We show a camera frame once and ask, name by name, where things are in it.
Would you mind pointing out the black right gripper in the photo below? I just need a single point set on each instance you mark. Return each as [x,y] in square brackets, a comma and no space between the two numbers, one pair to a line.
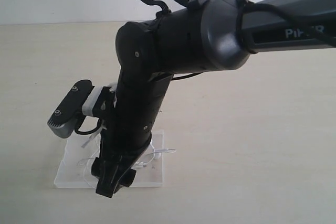
[128,116]

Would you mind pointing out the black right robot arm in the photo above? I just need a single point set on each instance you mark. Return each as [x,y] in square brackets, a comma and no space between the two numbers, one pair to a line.
[187,38]

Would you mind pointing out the clear plastic hinged storage box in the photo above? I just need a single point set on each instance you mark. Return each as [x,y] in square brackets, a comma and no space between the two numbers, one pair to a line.
[74,170]

